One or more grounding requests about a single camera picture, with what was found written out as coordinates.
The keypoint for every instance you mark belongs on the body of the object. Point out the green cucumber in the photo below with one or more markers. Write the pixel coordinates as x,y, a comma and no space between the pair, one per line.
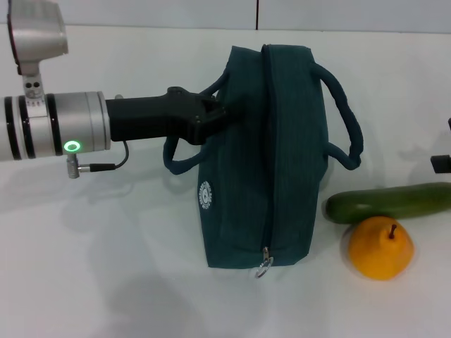
387,206

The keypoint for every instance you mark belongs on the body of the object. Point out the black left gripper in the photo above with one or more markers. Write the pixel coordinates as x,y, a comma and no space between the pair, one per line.
148,118

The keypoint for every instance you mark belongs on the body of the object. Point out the teal blue lunch bag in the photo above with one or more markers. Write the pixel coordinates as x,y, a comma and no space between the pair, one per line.
289,158

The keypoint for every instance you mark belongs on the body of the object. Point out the orange pear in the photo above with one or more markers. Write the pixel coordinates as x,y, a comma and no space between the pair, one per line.
377,253

